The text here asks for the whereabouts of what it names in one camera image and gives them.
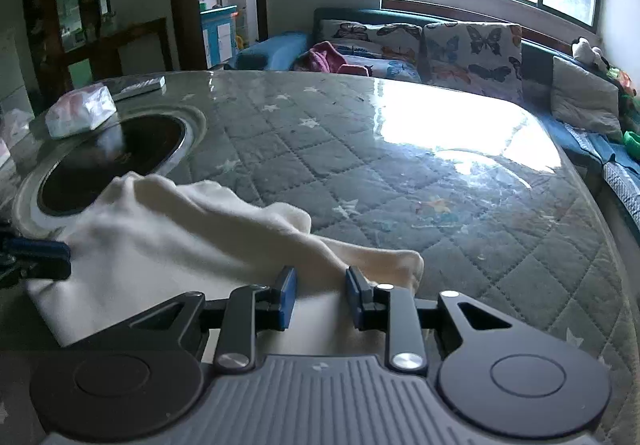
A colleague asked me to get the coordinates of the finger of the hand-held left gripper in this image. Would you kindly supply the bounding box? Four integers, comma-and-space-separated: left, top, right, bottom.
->
0, 259, 72, 282
0, 237, 72, 260

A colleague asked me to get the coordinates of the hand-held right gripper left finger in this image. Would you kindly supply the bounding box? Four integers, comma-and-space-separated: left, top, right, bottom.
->
100, 266, 298, 372

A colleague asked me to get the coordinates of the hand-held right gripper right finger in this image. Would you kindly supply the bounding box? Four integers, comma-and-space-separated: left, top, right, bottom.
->
345, 266, 528, 372

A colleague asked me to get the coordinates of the cream white shirt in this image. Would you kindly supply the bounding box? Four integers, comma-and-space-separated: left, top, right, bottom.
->
22, 172, 426, 358

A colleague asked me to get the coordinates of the round black cooktop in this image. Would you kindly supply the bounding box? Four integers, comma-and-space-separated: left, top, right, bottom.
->
37, 114, 187, 217

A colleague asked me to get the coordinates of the pink and white pack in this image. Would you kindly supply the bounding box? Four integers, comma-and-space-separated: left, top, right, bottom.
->
0, 108, 36, 148

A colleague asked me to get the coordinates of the white tissue pack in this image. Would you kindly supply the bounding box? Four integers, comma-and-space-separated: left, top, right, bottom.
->
45, 83, 118, 140

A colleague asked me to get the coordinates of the grey remote control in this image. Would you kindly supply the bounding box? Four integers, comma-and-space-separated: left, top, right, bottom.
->
112, 75, 166, 101

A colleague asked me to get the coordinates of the dark wooden cabinet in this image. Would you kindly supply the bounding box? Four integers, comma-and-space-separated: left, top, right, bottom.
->
22, 0, 174, 101

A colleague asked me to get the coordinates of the butterfly print sheet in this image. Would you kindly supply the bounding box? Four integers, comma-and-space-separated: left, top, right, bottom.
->
345, 52, 427, 84

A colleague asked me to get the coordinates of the magenta cloth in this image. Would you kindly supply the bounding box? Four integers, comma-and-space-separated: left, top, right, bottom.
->
295, 41, 374, 77

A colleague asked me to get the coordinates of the blue sofa bolster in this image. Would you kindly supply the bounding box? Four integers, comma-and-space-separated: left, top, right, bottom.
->
235, 32, 312, 71

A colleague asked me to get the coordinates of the butterfly print cushion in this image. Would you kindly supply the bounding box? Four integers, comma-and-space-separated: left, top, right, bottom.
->
422, 22, 524, 102
319, 19, 424, 59

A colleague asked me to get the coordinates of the blue white cabinet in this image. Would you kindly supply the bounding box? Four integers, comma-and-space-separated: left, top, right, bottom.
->
200, 5, 238, 69

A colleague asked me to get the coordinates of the grey plain cushion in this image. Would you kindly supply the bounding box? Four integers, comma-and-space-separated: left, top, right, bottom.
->
550, 56, 624, 142

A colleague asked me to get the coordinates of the green cloth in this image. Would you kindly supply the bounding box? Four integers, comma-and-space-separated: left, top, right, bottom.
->
619, 68, 640, 161

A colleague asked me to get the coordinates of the white stuffed toy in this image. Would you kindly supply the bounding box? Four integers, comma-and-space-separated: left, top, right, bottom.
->
572, 36, 609, 72

